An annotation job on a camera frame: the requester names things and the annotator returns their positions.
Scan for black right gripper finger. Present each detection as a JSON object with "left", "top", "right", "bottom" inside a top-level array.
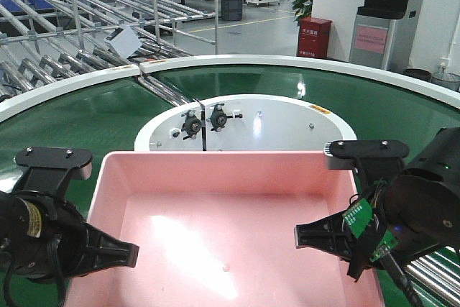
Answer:
[
  {"left": 294, "top": 212, "right": 347, "bottom": 259},
  {"left": 323, "top": 139, "right": 410, "bottom": 190}
]

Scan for pink plastic bin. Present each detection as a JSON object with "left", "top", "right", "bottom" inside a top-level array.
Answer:
[{"left": 66, "top": 152, "right": 384, "bottom": 306}]

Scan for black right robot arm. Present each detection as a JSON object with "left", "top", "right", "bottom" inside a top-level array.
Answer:
[{"left": 294, "top": 128, "right": 459, "bottom": 279}]

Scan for white angled panel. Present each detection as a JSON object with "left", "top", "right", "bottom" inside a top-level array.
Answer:
[{"left": 103, "top": 24, "right": 142, "bottom": 58}]

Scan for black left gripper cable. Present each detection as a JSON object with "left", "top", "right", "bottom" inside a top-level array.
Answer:
[{"left": 0, "top": 234, "right": 69, "bottom": 307}]

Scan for white outer conveyor rim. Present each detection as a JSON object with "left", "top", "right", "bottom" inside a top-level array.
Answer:
[{"left": 0, "top": 54, "right": 460, "bottom": 124}]

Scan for red fire extinguisher box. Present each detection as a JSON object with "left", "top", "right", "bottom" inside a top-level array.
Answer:
[{"left": 297, "top": 17, "right": 332, "bottom": 59}]

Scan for black plastic crate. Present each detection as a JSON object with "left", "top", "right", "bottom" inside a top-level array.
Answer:
[{"left": 221, "top": 0, "right": 242, "bottom": 21}]

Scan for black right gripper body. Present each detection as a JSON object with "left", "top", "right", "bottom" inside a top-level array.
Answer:
[{"left": 343, "top": 175, "right": 449, "bottom": 275}]

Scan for grey water dispenser machine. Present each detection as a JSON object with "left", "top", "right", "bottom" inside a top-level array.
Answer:
[{"left": 349, "top": 0, "right": 423, "bottom": 73}]

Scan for metal roller rack shelving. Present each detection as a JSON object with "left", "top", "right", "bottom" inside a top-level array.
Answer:
[{"left": 1, "top": 0, "right": 218, "bottom": 100}]

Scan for wire mesh waste basket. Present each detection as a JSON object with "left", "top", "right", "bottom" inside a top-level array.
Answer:
[{"left": 431, "top": 72, "right": 460, "bottom": 91}]

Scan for white inner conveyor ring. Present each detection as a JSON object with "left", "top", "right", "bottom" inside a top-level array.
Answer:
[{"left": 134, "top": 93, "right": 358, "bottom": 152}]

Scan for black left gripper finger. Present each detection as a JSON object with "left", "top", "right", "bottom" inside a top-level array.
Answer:
[
  {"left": 12, "top": 147, "right": 93, "bottom": 196},
  {"left": 84, "top": 224, "right": 139, "bottom": 274}
]

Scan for green circuit board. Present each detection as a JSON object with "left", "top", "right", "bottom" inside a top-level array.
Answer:
[{"left": 342, "top": 198, "right": 398, "bottom": 262}]

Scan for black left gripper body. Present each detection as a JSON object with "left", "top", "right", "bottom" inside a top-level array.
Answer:
[{"left": 1, "top": 191, "right": 87, "bottom": 282}]

